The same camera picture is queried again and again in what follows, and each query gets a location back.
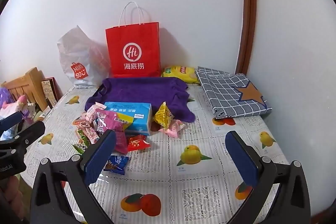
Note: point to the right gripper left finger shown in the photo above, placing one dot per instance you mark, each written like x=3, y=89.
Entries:
x=49, y=203

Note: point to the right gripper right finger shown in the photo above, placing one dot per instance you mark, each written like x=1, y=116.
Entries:
x=291, y=203

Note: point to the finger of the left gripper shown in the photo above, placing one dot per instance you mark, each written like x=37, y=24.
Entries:
x=10, y=121
x=25, y=137

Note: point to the green rice cracker packet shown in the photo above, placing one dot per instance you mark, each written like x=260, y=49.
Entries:
x=80, y=146

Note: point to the pink Lotso bear snack bar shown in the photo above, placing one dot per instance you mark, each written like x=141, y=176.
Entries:
x=85, y=132

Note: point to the blue snack packet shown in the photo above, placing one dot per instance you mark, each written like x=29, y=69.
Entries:
x=116, y=164

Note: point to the magenta snack bag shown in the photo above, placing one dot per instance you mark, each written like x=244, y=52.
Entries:
x=117, y=122

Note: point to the light pink wafer packet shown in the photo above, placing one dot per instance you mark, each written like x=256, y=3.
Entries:
x=91, y=113

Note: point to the red candy packet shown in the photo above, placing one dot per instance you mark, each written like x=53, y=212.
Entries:
x=137, y=142

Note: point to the yellow triangular snack packet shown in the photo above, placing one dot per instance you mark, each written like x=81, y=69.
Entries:
x=163, y=116

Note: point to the pink candy packet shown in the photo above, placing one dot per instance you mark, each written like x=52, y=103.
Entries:
x=174, y=128

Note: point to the person's left hand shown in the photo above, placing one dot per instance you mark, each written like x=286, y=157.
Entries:
x=14, y=196

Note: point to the pink purple toy figures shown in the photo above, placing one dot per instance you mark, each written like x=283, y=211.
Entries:
x=10, y=106

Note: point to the patterned framed box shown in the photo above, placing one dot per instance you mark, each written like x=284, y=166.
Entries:
x=51, y=91

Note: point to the blue tissue pack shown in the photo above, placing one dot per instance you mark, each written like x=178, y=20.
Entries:
x=141, y=113

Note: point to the white Miniso plastic bag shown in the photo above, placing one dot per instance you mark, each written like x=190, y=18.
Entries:
x=82, y=60

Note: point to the fruit print tablecloth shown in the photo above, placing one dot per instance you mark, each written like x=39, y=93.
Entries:
x=187, y=179

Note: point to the purple towel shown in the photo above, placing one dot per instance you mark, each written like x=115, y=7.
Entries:
x=152, y=90

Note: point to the red Hi paper bag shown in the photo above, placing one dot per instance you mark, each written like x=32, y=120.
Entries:
x=134, y=49

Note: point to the yellow chips bag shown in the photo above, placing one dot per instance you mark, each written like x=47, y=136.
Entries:
x=186, y=74

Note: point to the brown wooden door frame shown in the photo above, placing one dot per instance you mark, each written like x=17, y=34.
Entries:
x=247, y=36

